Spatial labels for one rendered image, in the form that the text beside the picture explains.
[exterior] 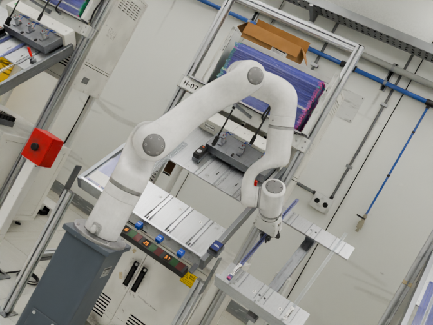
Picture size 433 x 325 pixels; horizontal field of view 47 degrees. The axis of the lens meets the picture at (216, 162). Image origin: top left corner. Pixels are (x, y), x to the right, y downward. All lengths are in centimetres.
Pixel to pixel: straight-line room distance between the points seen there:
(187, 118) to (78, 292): 66
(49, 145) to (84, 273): 103
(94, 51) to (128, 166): 169
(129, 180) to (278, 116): 55
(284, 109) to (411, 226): 231
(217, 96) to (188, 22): 290
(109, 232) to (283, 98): 73
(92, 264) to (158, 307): 87
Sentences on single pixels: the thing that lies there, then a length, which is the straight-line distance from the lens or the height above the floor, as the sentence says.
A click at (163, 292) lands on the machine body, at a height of 41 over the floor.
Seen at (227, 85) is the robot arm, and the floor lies 134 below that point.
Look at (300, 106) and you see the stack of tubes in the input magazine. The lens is 245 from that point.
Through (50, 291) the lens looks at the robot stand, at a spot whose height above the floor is 48.
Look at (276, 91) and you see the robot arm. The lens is 171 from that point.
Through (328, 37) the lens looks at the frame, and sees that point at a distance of 259.
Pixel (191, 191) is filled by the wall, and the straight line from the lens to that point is 415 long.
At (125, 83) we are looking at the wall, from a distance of 459.
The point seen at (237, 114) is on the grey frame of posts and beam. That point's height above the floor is 132.
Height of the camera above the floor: 119
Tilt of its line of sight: 3 degrees down
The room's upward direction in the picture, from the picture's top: 29 degrees clockwise
